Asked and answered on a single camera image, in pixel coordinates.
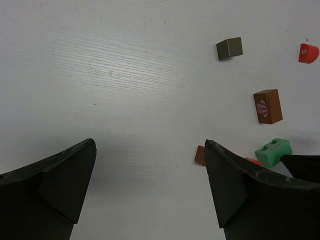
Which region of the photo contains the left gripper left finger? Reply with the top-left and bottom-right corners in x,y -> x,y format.
0,138 -> 97,240

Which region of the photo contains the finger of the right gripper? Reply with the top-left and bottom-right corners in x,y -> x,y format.
280,154 -> 320,180

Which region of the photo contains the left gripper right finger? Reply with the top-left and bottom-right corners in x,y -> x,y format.
204,140 -> 320,240

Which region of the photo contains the green notched block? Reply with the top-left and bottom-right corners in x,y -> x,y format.
255,138 -> 293,168

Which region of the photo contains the brown rectangular block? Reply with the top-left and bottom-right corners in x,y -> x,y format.
253,89 -> 283,125

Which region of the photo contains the red rectangular block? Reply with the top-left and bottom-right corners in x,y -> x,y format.
245,157 -> 262,166

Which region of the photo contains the brown block with picture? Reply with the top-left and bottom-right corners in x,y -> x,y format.
194,145 -> 206,167

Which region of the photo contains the red half-round block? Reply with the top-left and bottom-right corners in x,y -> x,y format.
298,43 -> 320,64

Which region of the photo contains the olive green cube block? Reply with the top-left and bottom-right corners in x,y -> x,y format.
216,37 -> 243,61

